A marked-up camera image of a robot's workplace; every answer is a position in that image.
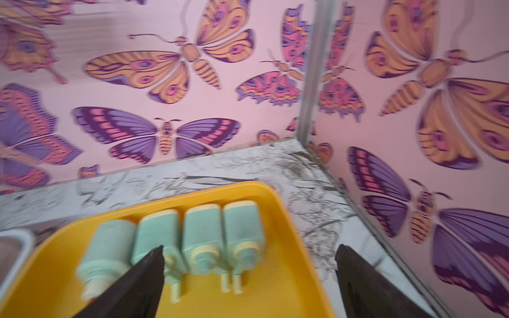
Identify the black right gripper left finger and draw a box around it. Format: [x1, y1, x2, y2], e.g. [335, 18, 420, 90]
[74, 245, 165, 318]

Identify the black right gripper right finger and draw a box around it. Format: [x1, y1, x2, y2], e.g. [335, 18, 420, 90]
[335, 245, 430, 318]

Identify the green sharpener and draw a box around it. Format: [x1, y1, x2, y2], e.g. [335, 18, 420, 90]
[182, 204, 230, 293]
[131, 209, 188, 303]
[223, 200, 266, 294]
[76, 220, 137, 302]

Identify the yellow plastic storage box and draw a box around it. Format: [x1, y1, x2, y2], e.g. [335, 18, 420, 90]
[1, 182, 335, 317]

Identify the white plastic storage box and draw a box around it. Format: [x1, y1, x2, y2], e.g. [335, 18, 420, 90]
[1, 229, 35, 301]

